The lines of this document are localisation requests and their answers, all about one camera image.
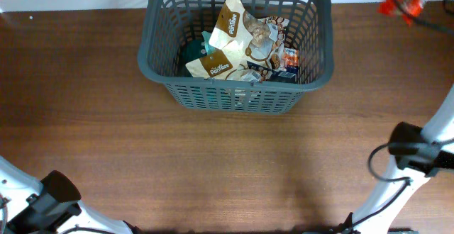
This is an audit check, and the teal wet wipes packet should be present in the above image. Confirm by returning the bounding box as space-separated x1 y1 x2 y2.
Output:
201 31 216 55

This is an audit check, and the green Nescafe coffee bag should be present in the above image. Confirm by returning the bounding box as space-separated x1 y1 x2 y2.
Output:
179 40 207 77

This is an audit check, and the Kleenex tissue multipack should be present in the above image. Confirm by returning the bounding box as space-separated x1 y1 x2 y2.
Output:
248 47 300 84

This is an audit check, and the grey plastic basket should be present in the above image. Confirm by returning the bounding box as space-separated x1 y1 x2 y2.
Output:
138 0 334 114

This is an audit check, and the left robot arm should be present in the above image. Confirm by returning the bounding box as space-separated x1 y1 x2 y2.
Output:
1 158 142 234

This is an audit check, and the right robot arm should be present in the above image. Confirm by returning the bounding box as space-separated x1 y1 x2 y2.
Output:
342 90 453 233

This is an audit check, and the Pantree white grain pouch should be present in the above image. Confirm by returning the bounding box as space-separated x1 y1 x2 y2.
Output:
185 50 269 82

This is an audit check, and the Pantree mushroom pouch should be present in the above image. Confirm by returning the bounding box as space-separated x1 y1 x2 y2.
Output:
209 0 289 70

